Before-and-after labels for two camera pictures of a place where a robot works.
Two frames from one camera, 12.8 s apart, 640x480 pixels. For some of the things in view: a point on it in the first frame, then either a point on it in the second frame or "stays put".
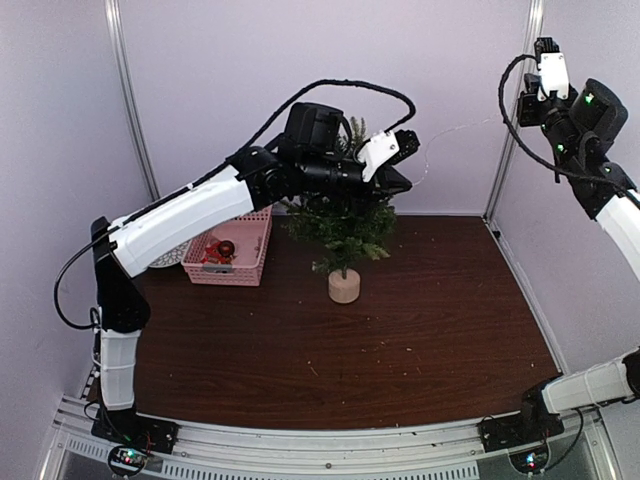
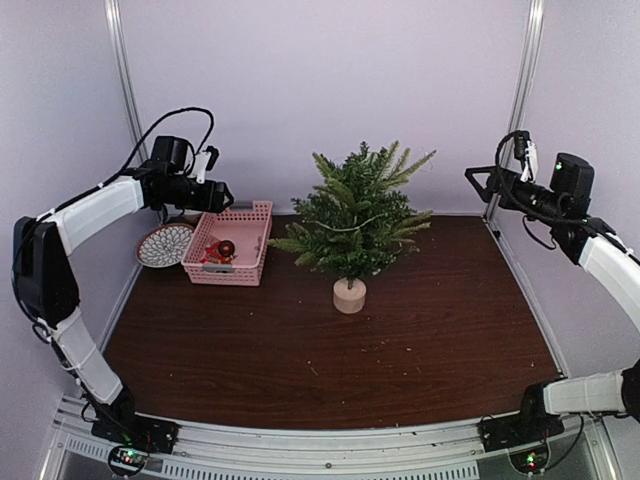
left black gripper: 395,183 → 212,199
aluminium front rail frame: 213,450 stays put
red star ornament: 213,249 stays put
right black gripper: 533,83 → 494,186
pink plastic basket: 250,235 stays put
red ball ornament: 226,248 stays put
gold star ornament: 215,259 stays put
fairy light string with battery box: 451,129 → 343,229
